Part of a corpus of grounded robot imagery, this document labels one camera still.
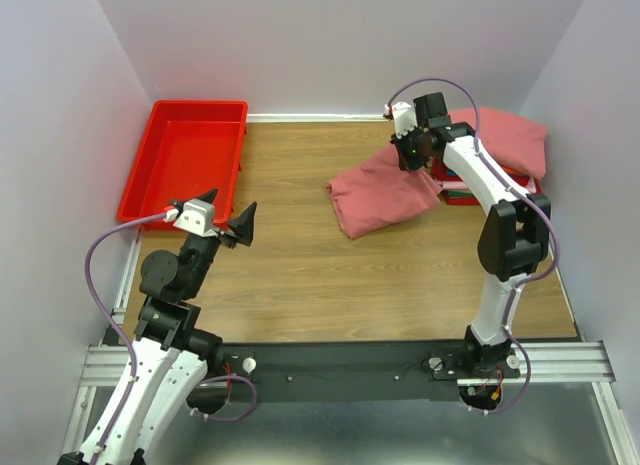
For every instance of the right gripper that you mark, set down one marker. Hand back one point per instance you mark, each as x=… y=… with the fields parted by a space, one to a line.
x=407 y=163

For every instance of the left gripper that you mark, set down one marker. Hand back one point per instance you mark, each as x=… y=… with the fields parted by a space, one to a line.
x=242 y=227

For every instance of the pink t-shirt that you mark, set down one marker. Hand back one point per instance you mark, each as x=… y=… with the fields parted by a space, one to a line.
x=377 y=194

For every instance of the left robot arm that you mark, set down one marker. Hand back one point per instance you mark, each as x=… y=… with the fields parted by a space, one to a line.
x=168 y=357

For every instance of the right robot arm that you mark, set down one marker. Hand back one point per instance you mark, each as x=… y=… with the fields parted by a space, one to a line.
x=515 y=236

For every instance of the folded pink shirt on stack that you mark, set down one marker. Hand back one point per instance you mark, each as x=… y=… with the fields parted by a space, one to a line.
x=514 y=141

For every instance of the folded red shirt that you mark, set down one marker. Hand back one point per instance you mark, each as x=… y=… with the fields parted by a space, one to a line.
x=439 y=170
x=520 y=180

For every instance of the folded light pink shirt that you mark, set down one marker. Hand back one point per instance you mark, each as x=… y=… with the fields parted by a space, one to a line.
x=460 y=186

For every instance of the folded green shirt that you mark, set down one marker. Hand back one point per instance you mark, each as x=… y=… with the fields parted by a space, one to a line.
x=459 y=195

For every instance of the red plastic bin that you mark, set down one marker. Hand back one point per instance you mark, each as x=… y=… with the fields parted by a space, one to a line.
x=188 y=148

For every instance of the folded orange shirt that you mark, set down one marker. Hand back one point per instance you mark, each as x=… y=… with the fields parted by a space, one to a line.
x=512 y=172

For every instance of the folded bottom red shirt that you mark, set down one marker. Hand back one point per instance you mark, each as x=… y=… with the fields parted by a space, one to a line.
x=520 y=180

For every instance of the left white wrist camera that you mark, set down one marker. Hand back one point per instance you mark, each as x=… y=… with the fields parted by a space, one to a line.
x=194 y=216

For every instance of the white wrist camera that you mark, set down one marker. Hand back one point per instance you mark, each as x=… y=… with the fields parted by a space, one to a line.
x=403 y=116
x=194 y=216

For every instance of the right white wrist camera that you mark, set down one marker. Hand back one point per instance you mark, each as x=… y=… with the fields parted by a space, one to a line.
x=403 y=116

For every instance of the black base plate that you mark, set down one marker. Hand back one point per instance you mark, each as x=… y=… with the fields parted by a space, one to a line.
x=359 y=370

